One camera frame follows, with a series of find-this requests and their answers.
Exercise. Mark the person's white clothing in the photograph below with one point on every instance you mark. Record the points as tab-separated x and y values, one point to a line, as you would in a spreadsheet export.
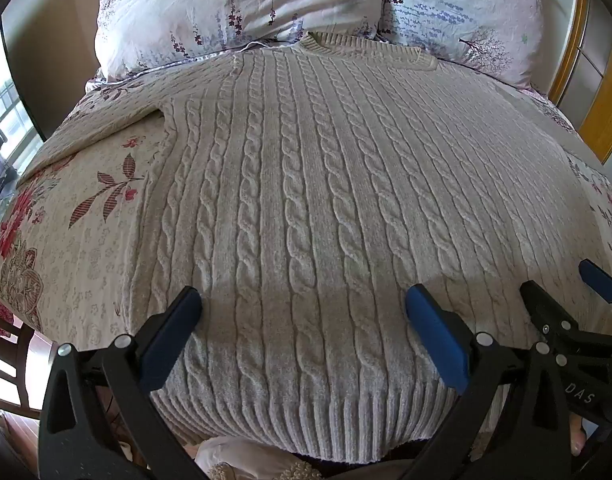
226	462

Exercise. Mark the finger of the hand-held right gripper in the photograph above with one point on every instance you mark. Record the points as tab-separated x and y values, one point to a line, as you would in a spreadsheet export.
551	310
598	277

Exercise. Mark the floral bed sheet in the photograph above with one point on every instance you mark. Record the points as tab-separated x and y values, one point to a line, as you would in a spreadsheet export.
81	260

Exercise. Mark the blue floral pillow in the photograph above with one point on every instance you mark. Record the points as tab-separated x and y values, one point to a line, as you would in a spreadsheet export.
466	15

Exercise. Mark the pink floral pillow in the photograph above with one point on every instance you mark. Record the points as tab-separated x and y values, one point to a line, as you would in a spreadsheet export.
211	5

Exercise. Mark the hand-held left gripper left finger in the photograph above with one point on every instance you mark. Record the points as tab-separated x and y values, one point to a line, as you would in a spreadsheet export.
168	335

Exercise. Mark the person's right hand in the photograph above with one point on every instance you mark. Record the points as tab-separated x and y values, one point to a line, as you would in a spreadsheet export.
579	437

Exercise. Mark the wooden chair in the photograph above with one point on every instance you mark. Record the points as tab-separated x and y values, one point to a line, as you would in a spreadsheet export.
16	355

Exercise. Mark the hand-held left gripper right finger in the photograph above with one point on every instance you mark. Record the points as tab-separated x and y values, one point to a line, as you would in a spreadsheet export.
438	332

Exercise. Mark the window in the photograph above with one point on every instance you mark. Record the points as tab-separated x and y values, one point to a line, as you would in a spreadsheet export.
8	125

